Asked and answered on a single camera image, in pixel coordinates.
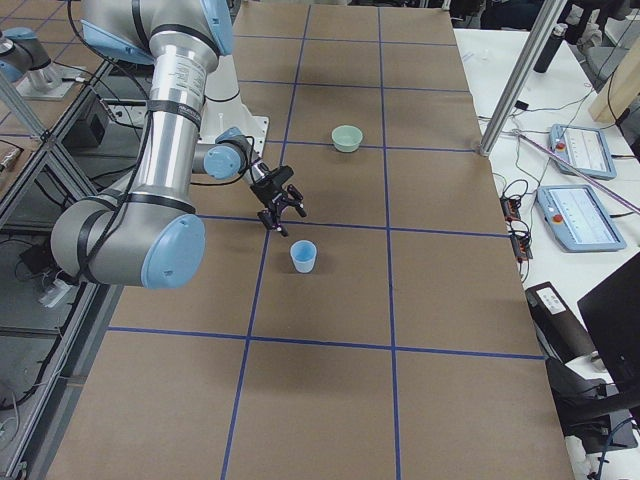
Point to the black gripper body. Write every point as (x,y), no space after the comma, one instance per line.
(265,193)

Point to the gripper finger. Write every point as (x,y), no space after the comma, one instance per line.
(272,222)
(293,198)

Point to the light blue plastic cup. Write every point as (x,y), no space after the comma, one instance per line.
(303,254)

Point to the mint green bowl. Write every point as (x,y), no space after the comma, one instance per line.
(346,138)

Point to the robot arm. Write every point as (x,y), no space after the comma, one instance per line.
(26,63)
(143,230)

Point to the near blue teach pendant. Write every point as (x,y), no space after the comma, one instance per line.
(578,220)

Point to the blue teach pendant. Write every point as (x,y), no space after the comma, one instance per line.
(578,220)
(583,148)

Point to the far blue teach pendant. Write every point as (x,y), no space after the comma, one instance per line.
(583,148)

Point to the black cardboard box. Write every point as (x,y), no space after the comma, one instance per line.
(562,335)

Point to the black monitor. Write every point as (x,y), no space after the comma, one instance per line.
(611,315)

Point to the white camera mast base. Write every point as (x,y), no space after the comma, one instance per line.
(224,107)

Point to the aluminium frame post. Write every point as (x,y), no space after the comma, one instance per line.
(533,46)

